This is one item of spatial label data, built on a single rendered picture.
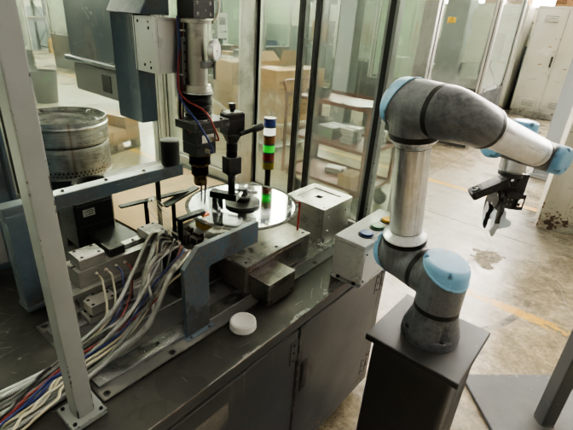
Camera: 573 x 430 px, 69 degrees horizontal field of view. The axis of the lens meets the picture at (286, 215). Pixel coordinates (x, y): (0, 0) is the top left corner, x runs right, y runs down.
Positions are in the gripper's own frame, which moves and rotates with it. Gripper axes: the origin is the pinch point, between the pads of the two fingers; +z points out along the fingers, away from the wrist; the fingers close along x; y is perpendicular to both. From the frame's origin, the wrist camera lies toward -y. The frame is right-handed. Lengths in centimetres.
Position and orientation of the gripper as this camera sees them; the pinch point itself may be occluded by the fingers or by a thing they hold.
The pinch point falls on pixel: (486, 228)
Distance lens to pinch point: 151.6
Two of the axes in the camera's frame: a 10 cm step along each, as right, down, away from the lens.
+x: 0.2, -4.3, 9.0
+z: -0.6, 9.0, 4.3
